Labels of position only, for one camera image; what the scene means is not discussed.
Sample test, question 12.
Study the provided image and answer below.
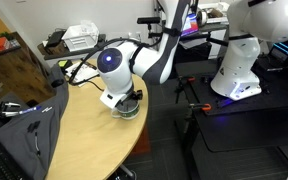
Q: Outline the white black claw device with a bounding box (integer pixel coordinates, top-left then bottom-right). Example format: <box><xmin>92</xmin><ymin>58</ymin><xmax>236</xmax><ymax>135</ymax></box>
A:
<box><xmin>0</xmin><ymin>101</ymin><xmax>22</xmax><ymax>120</ymax></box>

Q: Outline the grey cloth jacket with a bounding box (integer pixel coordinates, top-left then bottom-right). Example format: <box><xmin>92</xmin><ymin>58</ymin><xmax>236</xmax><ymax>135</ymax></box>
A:
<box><xmin>0</xmin><ymin>64</ymin><xmax>70</xmax><ymax>180</ymax></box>

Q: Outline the black flat device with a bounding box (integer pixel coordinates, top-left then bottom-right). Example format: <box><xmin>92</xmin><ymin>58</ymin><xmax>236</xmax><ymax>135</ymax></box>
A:
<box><xmin>45</xmin><ymin>29</ymin><xmax>67</xmax><ymax>48</ymax></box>

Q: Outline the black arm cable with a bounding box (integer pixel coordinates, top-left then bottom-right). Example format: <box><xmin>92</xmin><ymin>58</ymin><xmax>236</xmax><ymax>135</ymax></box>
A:
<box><xmin>68</xmin><ymin>37</ymin><xmax>152</xmax><ymax>85</ymax></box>

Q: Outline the brown wooden shelf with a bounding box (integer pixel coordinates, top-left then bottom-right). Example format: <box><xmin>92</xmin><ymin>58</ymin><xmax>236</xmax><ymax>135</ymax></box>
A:
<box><xmin>0</xmin><ymin>31</ymin><xmax>57</xmax><ymax>105</ymax></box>

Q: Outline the laptop with lit screen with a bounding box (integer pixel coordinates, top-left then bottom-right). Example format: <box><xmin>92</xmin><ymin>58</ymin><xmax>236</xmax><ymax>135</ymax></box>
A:
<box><xmin>180</xmin><ymin>12</ymin><xmax>200</xmax><ymax>37</ymax></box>

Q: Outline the white plastic bin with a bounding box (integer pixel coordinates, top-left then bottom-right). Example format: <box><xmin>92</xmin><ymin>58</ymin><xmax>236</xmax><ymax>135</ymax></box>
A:
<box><xmin>61</xmin><ymin>20</ymin><xmax>100</xmax><ymax>53</ymax></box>

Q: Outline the black breadboard robot table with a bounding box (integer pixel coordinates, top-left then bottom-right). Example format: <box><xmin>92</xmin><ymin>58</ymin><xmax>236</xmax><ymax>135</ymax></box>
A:
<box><xmin>175</xmin><ymin>62</ymin><xmax>288</xmax><ymax>153</ymax></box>

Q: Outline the green white mug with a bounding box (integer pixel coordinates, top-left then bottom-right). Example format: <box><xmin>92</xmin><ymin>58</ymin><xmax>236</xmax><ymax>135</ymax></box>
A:
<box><xmin>110</xmin><ymin>101</ymin><xmax>141</xmax><ymax>120</ymax></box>

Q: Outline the orange handled clamp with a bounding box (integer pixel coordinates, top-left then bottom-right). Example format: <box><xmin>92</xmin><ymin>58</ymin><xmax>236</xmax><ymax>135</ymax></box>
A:
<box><xmin>188</xmin><ymin>102</ymin><xmax>213</xmax><ymax>112</ymax></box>
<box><xmin>178</xmin><ymin>76</ymin><xmax>197</xmax><ymax>85</ymax></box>

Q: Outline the grey metal table leg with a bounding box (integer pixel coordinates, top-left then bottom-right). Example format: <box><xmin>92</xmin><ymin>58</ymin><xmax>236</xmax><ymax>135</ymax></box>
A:
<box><xmin>118</xmin><ymin>163</ymin><xmax>137</xmax><ymax>180</ymax></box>

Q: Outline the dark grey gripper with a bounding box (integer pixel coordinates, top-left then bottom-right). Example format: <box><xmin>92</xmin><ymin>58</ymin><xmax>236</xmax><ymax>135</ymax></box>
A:
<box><xmin>115</xmin><ymin>93</ymin><xmax>139</xmax><ymax>113</ymax></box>

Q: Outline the blue white marker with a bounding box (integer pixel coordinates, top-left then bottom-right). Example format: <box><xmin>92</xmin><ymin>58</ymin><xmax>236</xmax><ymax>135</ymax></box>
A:
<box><xmin>18</xmin><ymin>105</ymin><xmax>43</xmax><ymax>116</ymax></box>

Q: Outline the dark side desk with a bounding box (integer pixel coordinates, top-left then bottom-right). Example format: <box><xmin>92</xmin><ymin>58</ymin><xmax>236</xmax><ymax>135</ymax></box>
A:
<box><xmin>37</xmin><ymin>33</ymin><xmax>107</xmax><ymax>62</ymax></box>

